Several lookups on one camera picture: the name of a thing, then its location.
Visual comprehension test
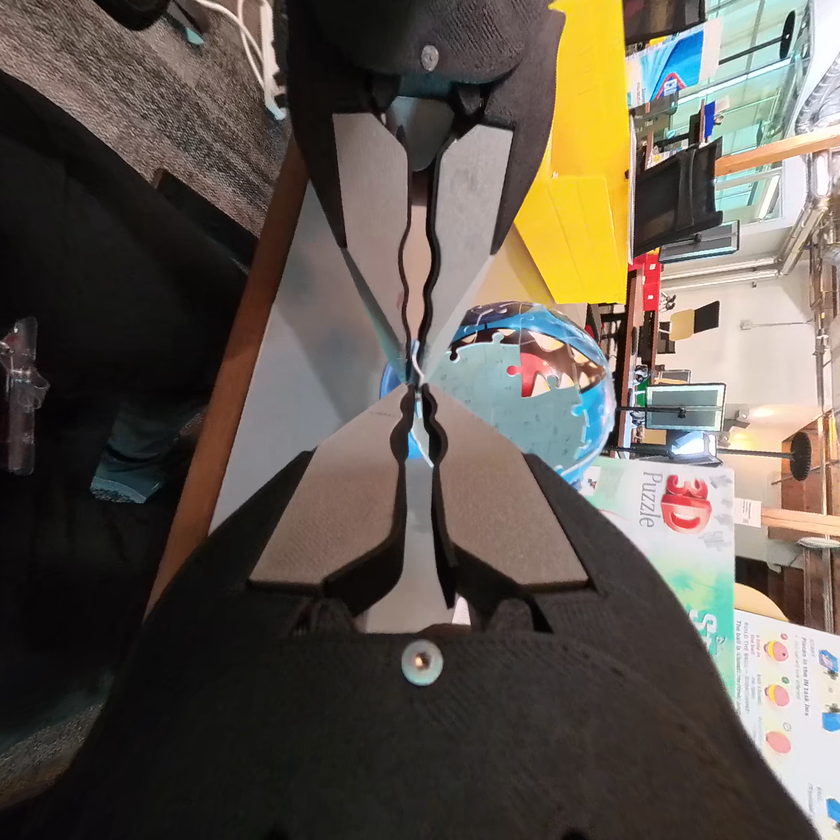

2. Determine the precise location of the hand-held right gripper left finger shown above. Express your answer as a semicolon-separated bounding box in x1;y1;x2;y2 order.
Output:
248;384;417;618

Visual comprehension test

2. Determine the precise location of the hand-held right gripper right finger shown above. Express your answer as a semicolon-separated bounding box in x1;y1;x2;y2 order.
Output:
420;384;590;611

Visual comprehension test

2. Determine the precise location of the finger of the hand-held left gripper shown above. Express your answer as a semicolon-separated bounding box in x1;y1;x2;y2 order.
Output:
331;112;421;368
420;126;513;371

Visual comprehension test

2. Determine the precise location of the blue cartoon puzzle ball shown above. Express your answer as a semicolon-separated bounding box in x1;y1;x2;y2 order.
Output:
420;301;618;483

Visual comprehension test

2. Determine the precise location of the white puzzle piece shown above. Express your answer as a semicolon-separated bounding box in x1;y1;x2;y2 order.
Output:
406;340;438;468

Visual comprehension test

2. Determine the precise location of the blue plastic ball stand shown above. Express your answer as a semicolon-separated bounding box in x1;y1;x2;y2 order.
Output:
379;357;434;463

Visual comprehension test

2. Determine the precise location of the colourful puzzle box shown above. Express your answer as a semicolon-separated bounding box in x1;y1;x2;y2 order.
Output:
581;456;739;703

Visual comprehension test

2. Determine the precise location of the yellow plastic bin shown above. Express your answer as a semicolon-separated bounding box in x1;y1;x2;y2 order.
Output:
492;0;631;306

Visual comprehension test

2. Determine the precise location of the red storage bin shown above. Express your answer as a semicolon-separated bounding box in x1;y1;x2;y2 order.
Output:
626;252;662;311

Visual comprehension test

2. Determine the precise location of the teal shoe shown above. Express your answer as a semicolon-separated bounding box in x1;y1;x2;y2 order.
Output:
91;420;198;505

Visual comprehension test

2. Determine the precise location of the black mesh office chair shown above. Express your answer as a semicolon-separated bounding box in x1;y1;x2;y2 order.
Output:
633;138;723;257

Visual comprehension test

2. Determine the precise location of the grey framed light panel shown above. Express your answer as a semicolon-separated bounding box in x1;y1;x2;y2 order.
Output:
645;384;727;431

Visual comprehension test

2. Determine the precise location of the person's dark clothing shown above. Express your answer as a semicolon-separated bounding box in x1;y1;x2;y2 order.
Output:
0;69;257;723

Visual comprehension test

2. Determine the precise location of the clear badge holder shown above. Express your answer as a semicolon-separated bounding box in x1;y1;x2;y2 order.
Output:
0;318;50;476

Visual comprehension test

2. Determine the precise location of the white printed instruction sheet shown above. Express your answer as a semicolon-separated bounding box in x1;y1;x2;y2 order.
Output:
731;610;840;840

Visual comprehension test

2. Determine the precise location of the white cable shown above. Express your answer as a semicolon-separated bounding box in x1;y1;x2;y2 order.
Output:
187;0;290;122

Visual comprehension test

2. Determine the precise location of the yellow and black wall panel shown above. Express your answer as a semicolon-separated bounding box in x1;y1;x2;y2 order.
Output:
669;301;723;342

